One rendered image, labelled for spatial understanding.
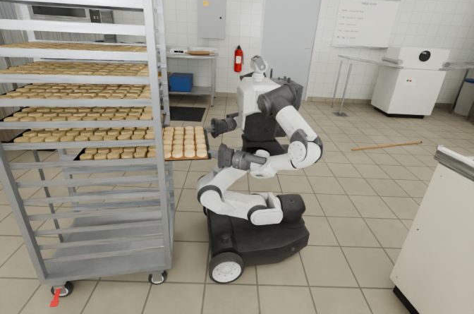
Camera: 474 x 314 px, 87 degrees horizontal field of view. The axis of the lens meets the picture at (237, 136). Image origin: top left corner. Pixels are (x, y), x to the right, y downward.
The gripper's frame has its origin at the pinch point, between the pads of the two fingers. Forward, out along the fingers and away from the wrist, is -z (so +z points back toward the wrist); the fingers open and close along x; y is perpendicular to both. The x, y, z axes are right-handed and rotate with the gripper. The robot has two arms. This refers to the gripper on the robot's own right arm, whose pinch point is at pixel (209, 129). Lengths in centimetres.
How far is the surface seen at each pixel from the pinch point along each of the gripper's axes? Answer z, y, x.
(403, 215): 136, 86, -77
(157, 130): -41.6, 22.4, 16.3
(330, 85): 409, -150, -41
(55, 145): -76, -1, 9
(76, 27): -62, 7, 54
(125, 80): -50, 14, 36
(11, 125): -87, -7, 18
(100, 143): -61, 8, 9
